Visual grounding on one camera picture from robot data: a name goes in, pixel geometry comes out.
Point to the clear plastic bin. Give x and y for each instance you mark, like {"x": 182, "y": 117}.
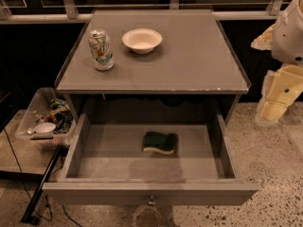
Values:
{"x": 36, "y": 113}

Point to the small white bowl in bin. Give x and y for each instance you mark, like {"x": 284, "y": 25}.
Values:
{"x": 45, "y": 127}

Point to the grey cabinet counter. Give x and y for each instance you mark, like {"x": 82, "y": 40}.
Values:
{"x": 194, "y": 57}

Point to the white bowl on counter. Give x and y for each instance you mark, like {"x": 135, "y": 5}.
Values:
{"x": 142, "y": 40}

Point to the soda can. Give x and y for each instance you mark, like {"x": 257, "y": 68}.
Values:
{"x": 102, "y": 54}

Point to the colourful snack bags in bin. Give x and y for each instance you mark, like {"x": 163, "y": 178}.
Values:
{"x": 60, "y": 115}

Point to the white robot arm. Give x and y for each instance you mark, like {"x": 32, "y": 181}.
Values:
{"x": 287, "y": 40}

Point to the metal window railing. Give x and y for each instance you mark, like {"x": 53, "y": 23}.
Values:
{"x": 76, "y": 11}

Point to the green and yellow sponge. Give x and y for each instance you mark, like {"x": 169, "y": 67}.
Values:
{"x": 159, "y": 142}

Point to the metal drawer knob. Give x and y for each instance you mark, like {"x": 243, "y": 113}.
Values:
{"x": 151, "y": 201}

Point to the low side shelf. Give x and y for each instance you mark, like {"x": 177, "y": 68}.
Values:
{"x": 23, "y": 160}

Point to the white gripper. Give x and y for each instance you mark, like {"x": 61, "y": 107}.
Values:
{"x": 289, "y": 37}

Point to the black metal bar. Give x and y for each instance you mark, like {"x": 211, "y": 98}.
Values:
{"x": 28, "y": 215}

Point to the open grey top drawer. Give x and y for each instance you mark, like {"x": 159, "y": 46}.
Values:
{"x": 106, "y": 165}

